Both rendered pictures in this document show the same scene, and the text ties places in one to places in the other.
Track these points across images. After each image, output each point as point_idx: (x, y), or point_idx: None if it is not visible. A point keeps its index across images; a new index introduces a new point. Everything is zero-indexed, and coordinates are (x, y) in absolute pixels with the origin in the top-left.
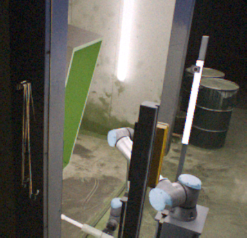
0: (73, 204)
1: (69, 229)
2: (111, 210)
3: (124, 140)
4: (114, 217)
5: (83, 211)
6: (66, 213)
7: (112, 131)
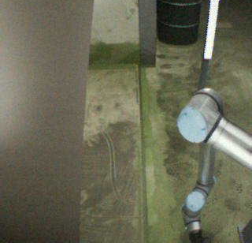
0: (100, 191)
1: (120, 237)
2: (190, 213)
3: (225, 128)
4: (194, 218)
5: (120, 198)
6: (101, 212)
7: (193, 116)
